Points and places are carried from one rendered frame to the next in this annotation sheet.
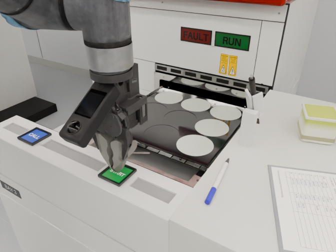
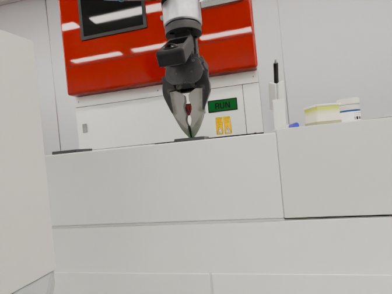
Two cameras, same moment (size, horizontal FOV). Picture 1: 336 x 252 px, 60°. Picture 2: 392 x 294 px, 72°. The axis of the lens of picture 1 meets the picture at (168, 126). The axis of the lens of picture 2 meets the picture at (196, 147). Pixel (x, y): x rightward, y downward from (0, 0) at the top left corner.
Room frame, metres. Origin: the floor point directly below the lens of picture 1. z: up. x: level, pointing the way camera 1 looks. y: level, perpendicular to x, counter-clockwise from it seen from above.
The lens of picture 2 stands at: (-0.03, 0.27, 0.95)
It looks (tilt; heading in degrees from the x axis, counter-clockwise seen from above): 0 degrees down; 341
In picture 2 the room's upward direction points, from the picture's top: 6 degrees counter-clockwise
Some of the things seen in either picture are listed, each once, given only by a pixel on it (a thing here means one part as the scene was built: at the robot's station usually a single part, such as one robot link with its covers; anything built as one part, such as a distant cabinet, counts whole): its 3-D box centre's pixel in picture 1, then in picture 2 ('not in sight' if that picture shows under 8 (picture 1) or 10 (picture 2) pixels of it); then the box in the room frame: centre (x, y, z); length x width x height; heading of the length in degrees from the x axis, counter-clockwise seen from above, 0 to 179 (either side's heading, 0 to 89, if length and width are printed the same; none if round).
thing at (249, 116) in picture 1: (251, 115); (277, 107); (0.57, -0.19, 1.03); 0.06 x 0.04 x 0.13; 148
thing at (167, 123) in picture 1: (180, 118); not in sight; (0.80, -0.04, 0.90); 0.34 x 0.34 x 0.01; 58
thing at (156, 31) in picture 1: (165, 52); (164, 132); (1.09, 0.01, 1.02); 0.81 x 0.03 x 0.40; 58
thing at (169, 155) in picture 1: (146, 147); not in sight; (0.64, 0.06, 0.90); 0.38 x 0.01 x 0.01; 58
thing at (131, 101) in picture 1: (117, 99); (186, 60); (0.47, 0.09, 1.12); 0.09 x 0.08 x 0.12; 148
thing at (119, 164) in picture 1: (126, 151); (199, 113); (0.46, 0.08, 1.01); 0.06 x 0.03 x 0.09; 148
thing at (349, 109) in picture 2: not in sight; (348, 112); (0.67, -0.56, 1.01); 0.07 x 0.07 x 0.10
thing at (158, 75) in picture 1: (204, 94); not in sight; (0.98, -0.14, 0.89); 0.44 x 0.02 x 0.10; 58
